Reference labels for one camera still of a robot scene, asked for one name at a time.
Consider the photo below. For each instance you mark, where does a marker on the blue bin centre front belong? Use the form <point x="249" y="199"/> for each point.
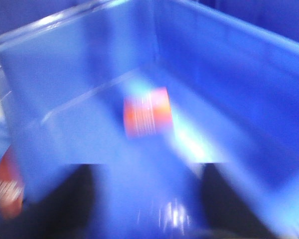
<point x="234" y="96"/>

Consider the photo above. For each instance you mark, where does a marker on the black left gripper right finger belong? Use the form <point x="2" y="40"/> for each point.
<point x="226" y="214"/>

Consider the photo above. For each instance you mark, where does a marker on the orange cylindrical capacitor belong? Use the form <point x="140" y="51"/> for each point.
<point x="148" y="113"/>

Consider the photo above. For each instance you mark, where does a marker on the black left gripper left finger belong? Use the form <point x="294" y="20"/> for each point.
<point x="63" y="214"/>

